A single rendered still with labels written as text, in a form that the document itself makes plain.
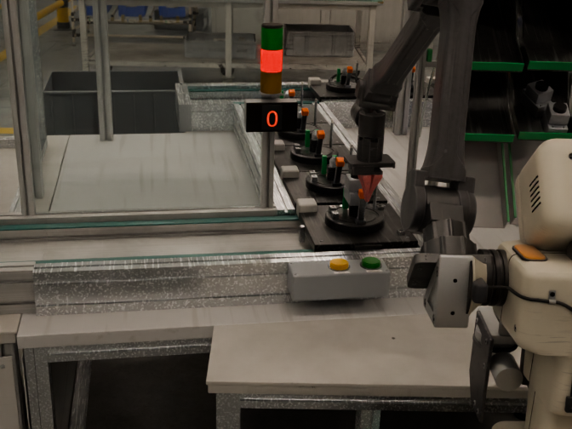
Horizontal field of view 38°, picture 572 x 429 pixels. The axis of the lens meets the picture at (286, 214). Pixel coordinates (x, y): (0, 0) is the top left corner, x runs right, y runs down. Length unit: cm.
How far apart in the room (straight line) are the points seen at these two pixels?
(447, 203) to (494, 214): 67
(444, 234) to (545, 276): 17
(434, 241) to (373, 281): 52
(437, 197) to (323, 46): 610
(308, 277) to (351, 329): 14
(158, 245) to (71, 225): 22
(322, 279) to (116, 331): 44
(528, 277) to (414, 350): 55
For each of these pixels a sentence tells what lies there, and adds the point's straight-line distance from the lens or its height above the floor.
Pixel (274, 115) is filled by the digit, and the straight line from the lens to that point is 197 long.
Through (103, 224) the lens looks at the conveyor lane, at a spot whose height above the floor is 95.
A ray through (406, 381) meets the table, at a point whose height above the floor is 86.
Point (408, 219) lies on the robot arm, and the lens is 135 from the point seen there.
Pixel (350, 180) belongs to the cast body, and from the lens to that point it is 193.
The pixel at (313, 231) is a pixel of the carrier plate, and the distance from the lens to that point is 193.
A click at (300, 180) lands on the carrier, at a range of 226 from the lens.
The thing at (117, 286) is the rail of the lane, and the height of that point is 92.
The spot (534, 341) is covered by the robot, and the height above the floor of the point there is 114.
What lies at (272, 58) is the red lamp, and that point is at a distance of 194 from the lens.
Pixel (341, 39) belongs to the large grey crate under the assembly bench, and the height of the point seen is 44.
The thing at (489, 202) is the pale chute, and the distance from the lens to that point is 202.
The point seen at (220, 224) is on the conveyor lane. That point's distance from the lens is 204.
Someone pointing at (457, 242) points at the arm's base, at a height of 123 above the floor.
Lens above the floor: 173
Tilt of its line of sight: 22 degrees down
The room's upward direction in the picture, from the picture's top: 2 degrees clockwise
